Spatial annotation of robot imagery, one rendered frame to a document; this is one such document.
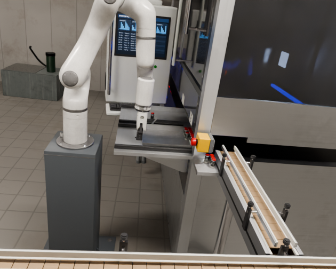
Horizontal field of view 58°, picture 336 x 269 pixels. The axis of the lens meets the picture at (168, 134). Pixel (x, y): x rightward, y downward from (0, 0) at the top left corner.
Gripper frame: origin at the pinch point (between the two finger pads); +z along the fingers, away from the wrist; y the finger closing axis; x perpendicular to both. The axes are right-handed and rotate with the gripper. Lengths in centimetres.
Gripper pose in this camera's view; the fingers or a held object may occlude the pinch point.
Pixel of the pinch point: (139, 136)
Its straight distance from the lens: 161.8
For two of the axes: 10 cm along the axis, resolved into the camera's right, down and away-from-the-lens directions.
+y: -0.8, -4.1, 9.1
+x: -9.9, -1.0, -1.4
